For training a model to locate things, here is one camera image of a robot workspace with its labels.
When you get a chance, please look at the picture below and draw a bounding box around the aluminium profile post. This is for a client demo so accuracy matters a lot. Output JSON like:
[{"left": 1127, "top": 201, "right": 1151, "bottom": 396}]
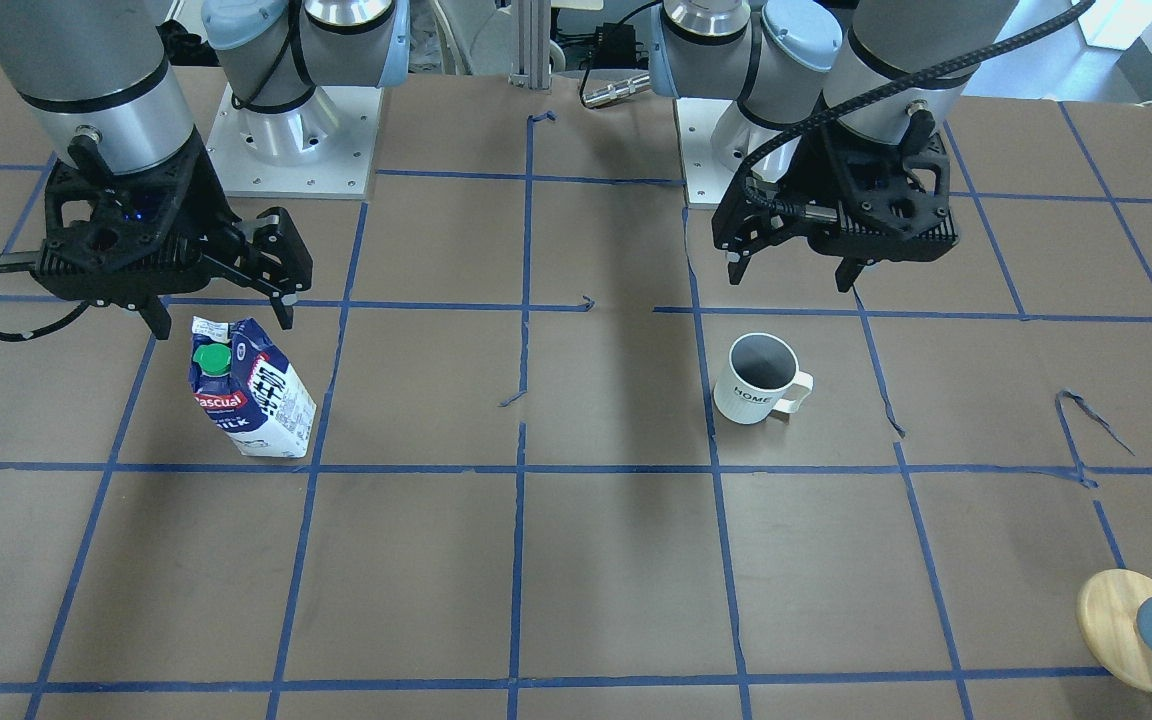
[{"left": 508, "top": 0, "right": 552, "bottom": 94}]

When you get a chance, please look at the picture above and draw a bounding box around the silver base plate image-left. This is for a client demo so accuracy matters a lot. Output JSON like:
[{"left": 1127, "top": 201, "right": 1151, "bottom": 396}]
[{"left": 206, "top": 86, "right": 385, "bottom": 200}]

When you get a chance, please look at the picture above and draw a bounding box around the round wooden board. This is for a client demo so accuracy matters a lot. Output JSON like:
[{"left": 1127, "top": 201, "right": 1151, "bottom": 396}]
[{"left": 1076, "top": 568, "right": 1152, "bottom": 694}]

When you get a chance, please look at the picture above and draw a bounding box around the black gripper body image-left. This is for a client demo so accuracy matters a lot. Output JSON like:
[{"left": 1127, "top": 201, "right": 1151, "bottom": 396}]
[{"left": 0, "top": 128, "right": 242, "bottom": 304}]

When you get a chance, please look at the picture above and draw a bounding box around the black braided cable image-right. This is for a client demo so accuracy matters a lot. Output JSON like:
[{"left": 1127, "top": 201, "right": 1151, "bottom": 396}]
[{"left": 723, "top": 1, "right": 1094, "bottom": 214}]

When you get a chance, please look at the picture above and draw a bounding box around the white ribbed mug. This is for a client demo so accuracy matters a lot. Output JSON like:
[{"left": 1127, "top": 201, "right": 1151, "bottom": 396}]
[{"left": 712, "top": 332, "right": 814, "bottom": 425}]

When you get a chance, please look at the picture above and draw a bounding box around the blue white milk carton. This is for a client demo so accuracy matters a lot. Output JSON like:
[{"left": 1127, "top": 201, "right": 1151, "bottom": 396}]
[{"left": 188, "top": 316, "right": 317, "bottom": 458}]

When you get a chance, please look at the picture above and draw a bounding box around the metal cable connector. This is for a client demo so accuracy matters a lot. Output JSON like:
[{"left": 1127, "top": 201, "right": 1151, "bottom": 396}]
[{"left": 579, "top": 71, "right": 652, "bottom": 109}]

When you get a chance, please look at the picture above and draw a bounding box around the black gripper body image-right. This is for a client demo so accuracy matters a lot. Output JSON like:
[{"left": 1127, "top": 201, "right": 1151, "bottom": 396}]
[{"left": 712, "top": 109, "right": 958, "bottom": 264}]

